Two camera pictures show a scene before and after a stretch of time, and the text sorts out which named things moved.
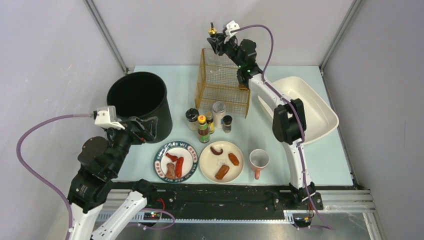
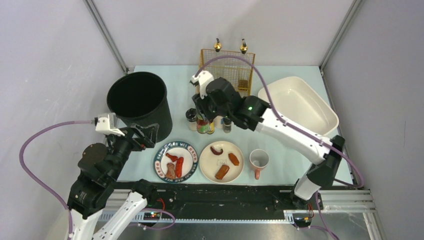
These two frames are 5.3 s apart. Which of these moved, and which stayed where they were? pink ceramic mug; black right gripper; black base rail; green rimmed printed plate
Moved: black right gripper
Stayed: green rimmed printed plate; black base rail; pink ceramic mug
